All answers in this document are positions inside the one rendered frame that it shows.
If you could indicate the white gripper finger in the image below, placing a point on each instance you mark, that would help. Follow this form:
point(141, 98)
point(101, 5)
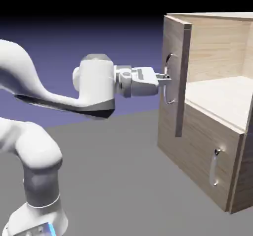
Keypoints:
point(164, 81)
point(161, 75)

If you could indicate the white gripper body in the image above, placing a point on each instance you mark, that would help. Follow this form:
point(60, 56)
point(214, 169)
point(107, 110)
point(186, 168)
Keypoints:
point(145, 84)

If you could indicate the light wood cabinet door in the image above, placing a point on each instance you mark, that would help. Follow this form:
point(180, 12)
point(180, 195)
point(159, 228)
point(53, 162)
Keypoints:
point(199, 152)
point(174, 75)

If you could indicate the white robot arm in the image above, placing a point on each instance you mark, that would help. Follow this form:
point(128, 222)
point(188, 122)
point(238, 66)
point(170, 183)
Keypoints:
point(94, 81)

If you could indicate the light wood cabinet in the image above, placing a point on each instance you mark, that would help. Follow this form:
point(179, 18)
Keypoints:
point(219, 109)

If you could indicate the light wood closed cabinet door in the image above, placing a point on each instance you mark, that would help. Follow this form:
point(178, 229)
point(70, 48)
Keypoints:
point(199, 152)

